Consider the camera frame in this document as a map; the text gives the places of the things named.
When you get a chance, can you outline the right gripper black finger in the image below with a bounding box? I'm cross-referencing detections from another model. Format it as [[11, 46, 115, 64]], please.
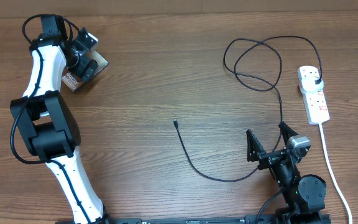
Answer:
[[278, 121, 298, 145], [246, 129, 266, 162]]

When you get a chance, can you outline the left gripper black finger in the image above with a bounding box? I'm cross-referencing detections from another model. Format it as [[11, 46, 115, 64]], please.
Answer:
[[78, 59, 98, 82], [66, 61, 80, 75]]

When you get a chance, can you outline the Galaxy smartphone with bronze screen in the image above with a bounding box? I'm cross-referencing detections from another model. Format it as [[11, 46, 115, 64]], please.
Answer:
[[62, 50, 109, 93]]

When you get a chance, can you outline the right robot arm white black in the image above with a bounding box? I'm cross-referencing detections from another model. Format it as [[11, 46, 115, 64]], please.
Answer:
[[245, 121, 331, 223]]

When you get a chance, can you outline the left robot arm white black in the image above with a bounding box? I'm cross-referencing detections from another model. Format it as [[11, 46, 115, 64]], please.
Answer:
[[10, 14, 113, 223]]

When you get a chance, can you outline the white charger plug adapter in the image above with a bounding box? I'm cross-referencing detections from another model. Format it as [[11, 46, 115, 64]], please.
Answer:
[[299, 77, 324, 94]]

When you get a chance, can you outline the white power strip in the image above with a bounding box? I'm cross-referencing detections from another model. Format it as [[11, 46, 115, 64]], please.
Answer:
[[297, 65, 330, 124]]

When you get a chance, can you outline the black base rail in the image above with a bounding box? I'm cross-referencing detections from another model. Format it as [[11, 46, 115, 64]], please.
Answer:
[[54, 213, 332, 224]]

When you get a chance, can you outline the black USB charging cable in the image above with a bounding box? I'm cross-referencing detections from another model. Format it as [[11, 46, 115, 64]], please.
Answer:
[[173, 35, 323, 183]]

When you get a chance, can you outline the white power strip cord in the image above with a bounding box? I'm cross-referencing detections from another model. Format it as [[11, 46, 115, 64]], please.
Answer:
[[318, 123, 354, 224]]

